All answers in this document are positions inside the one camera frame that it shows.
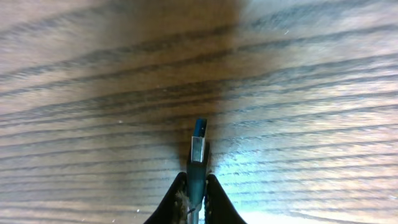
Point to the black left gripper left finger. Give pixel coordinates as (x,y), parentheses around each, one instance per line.
(169,209)

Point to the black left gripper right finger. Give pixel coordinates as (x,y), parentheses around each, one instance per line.
(218,207)

